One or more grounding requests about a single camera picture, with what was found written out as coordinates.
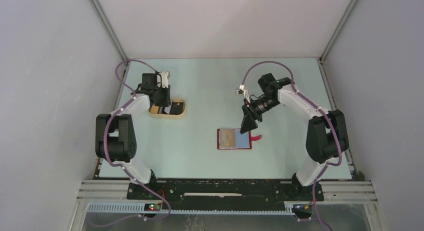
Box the white cable duct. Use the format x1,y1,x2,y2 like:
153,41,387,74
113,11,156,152
86,202,294,215

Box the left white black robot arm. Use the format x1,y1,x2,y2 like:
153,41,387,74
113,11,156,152
95,71,171,199

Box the left controller board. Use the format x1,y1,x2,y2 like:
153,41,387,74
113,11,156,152
144,203,162,212

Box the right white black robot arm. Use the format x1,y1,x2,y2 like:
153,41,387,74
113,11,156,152
237,73,349,200

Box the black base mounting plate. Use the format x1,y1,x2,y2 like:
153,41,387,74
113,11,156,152
126,178,324,211

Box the beige oval tray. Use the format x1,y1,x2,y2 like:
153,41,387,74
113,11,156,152
148,97,187,119

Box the controller board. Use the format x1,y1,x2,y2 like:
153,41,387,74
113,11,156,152
144,203,162,212
292,205,313,212

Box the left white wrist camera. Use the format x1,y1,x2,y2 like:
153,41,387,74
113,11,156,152
156,71,170,89

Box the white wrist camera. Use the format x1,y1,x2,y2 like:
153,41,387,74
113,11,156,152
156,71,170,89
235,84,250,102

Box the aluminium frame rail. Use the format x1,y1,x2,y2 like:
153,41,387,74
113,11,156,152
76,179,378,204

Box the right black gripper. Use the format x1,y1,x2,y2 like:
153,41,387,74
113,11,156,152
240,95,281,135

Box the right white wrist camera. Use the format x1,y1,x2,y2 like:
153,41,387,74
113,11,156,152
235,84,250,102

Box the right controller board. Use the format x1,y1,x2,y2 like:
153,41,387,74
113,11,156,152
292,205,313,212

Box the red leather card holder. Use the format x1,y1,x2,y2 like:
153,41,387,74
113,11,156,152
217,128,262,150

